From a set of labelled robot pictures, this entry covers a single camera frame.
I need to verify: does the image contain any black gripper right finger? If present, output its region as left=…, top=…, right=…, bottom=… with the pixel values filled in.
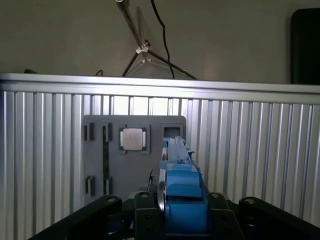
left=206, top=191, right=320, bottom=240

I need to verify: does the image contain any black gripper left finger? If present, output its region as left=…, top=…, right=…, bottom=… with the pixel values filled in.
left=27, top=191, right=165, bottom=240

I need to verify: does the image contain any hard disk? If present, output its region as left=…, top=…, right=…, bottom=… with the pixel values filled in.
left=157, top=136, right=210, bottom=238

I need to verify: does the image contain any grey parts rack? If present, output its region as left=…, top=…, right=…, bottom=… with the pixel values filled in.
left=82, top=114, right=187, bottom=201

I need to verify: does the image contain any silver CPU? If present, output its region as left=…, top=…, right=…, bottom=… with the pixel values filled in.
left=119, top=127, right=147, bottom=151

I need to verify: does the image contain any metal tripod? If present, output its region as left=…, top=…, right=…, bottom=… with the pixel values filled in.
left=115, top=0, right=199, bottom=81

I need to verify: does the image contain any black flat panel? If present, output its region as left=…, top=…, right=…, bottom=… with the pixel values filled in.
left=290, top=8, right=320, bottom=85

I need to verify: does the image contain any black hanging cable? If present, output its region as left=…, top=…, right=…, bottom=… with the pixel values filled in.
left=149, top=0, right=176, bottom=80

